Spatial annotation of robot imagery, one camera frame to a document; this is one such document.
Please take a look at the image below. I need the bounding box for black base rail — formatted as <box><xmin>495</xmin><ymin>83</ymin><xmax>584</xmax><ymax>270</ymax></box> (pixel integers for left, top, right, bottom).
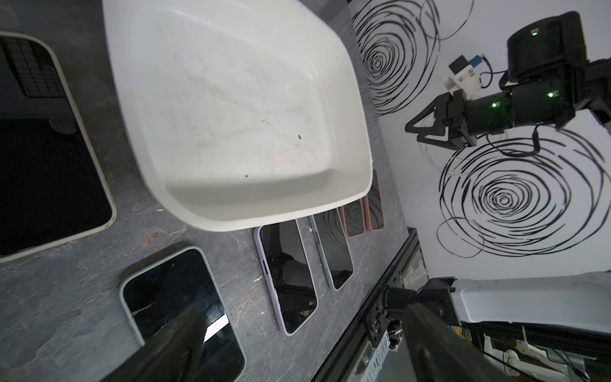
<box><xmin>313</xmin><ymin>229</ymin><xmax>420</xmax><ymax>381</ymax></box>

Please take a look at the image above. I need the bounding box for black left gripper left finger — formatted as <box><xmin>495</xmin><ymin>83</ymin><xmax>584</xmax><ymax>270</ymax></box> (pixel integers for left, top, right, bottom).
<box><xmin>103</xmin><ymin>307</ymin><xmax>206</xmax><ymax>381</ymax></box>

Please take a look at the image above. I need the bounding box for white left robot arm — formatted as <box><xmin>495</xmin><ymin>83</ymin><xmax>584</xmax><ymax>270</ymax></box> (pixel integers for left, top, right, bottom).
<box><xmin>108</xmin><ymin>272</ymin><xmax>610</xmax><ymax>381</ymax></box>

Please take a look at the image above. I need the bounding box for white plastic storage box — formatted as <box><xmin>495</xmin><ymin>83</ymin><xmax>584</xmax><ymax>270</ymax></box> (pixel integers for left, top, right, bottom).
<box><xmin>103</xmin><ymin>1</ymin><xmax>372</xmax><ymax>232</ymax></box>

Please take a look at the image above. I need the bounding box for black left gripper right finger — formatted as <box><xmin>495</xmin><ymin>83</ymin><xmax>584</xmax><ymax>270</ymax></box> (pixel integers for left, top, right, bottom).
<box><xmin>402</xmin><ymin>304</ymin><xmax>511</xmax><ymax>382</ymax></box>

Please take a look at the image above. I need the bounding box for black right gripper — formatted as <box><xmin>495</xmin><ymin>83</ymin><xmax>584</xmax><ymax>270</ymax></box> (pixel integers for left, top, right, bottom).
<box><xmin>405</xmin><ymin>90</ymin><xmax>477</xmax><ymax>151</ymax></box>

